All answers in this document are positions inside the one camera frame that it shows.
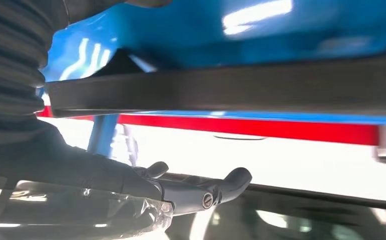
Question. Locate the blue metal shelf rack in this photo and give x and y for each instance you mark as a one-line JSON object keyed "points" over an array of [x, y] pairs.
{"points": [[196, 33]]}

